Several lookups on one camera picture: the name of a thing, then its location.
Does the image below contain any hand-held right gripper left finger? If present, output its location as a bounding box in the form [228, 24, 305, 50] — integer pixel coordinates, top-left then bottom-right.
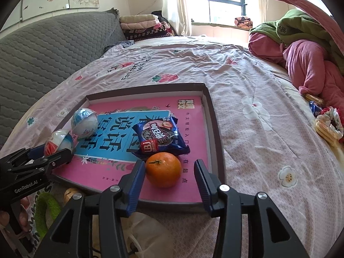
[40, 160, 146, 258]

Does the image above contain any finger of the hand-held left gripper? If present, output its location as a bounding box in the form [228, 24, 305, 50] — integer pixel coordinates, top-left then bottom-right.
[5, 144, 50, 165]
[11, 148, 74, 178]

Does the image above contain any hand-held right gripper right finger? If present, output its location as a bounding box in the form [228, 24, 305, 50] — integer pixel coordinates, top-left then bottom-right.
[193, 159, 305, 258]

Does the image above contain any red toy egg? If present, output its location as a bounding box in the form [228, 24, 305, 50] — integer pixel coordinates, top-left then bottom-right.
[44, 129, 75, 158]

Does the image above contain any large orange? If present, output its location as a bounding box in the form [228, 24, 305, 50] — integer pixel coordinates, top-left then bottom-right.
[145, 152, 182, 189]

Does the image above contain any green plush ring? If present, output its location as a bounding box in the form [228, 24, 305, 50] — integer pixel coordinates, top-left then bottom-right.
[33, 192, 63, 240]

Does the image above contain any blue toy egg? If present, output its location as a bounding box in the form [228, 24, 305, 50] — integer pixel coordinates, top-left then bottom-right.
[71, 108, 99, 139]

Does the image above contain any grey shallow cardboard box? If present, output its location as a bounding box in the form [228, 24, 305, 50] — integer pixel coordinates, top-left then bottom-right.
[52, 82, 227, 213]

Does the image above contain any blue cookie packet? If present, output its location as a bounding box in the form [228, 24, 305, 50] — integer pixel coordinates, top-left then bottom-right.
[131, 115, 190, 160]

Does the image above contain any pink book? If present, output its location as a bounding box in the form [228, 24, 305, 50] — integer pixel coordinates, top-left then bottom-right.
[55, 95, 210, 204]

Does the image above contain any grey quilted headboard cover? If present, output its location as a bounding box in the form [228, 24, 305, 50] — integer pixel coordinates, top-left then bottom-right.
[0, 9, 126, 147]

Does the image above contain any dark patterned cloth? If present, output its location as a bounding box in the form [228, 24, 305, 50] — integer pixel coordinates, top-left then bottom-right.
[103, 40, 135, 53]

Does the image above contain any yellow wafer packet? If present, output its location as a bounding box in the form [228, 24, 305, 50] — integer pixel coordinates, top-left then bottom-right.
[314, 116, 342, 147]

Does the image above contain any small blue snack packet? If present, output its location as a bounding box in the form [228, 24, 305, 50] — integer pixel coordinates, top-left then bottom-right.
[309, 101, 323, 117]

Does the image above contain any yellow biscuit packet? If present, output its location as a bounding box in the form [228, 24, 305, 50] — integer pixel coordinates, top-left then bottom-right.
[304, 93, 326, 106]

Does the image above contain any red white frilly scrunchie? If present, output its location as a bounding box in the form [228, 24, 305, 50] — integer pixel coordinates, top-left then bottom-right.
[320, 106, 344, 141]

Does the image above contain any stack of folded blankets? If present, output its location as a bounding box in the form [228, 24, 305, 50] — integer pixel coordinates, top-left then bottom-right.
[119, 13, 173, 40]

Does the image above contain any pink blanket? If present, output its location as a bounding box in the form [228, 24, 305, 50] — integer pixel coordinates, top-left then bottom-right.
[248, 32, 344, 115]

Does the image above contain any folded patterned cloth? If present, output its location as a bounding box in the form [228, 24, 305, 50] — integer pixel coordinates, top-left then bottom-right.
[234, 16, 254, 29]

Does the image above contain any black cloth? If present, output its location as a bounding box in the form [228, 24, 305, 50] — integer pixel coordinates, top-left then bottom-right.
[151, 11, 169, 22]

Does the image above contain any white curtain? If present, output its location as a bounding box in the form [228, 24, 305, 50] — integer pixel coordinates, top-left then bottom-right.
[255, 0, 270, 29]
[161, 0, 193, 37]

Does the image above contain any green garment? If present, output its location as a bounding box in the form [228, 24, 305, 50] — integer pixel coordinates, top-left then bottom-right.
[250, 9, 344, 76]

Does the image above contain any window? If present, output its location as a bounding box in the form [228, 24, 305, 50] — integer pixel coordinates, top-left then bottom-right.
[188, 0, 248, 25]

